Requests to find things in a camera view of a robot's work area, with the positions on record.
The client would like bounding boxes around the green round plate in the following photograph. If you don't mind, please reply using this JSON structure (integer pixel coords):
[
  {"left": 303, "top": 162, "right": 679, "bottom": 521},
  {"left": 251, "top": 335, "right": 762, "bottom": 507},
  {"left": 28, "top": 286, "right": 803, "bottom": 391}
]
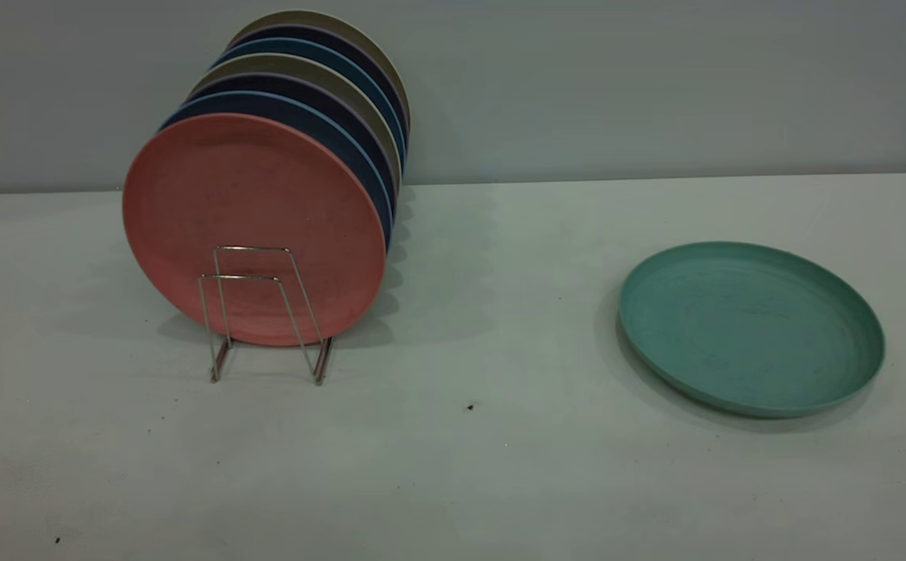
[{"left": 618, "top": 241, "right": 887, "bottom": 419}]

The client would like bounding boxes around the dark purple plate lilac rim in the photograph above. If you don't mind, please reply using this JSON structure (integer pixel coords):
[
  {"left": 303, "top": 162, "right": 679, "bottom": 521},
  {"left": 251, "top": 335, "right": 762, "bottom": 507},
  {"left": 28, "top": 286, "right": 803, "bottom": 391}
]
[
  {"left": 230, "top": 23, "right": 411, "bottom": 149},
  {"left": 188, "top": 72, "right": 400, "bottom": 221}
]

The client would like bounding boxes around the beige round plate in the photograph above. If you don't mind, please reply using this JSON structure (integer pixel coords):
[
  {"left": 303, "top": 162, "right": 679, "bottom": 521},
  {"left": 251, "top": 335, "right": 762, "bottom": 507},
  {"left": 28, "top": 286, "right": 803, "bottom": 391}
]
[
  {"left": 187, "top": 52, "right": 404, "bottom": 196},
  {"left": 227, "top": 9, "right": 412, "bottom": 141}
]

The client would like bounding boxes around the navy plate light blue rim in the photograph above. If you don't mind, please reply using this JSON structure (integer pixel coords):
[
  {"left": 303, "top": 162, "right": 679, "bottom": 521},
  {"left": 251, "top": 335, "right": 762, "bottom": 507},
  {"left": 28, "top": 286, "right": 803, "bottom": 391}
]
[{"left": 158, "top": 90, "right": 396, "bottom": 252}]

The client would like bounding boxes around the metal wire plate rack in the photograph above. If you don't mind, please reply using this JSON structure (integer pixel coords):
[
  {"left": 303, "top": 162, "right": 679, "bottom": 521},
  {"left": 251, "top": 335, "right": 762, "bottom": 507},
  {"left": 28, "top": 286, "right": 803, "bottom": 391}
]
[{"left": 198, "top": 245, "right": 335, "bottom": 386}]

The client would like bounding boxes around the pink round plate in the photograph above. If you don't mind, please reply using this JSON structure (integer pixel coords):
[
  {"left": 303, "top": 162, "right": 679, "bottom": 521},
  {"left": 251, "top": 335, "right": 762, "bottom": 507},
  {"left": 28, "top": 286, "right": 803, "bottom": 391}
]
[{"left": 122, "top": 113, "right": 388, "bottom": 348}]

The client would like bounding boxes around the teal blue round plate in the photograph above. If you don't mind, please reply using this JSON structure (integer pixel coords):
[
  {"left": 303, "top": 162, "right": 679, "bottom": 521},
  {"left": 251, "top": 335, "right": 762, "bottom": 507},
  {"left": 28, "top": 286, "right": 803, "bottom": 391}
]
[{"left": 211, "top": 37, "right": 408, "bottom": 168}]

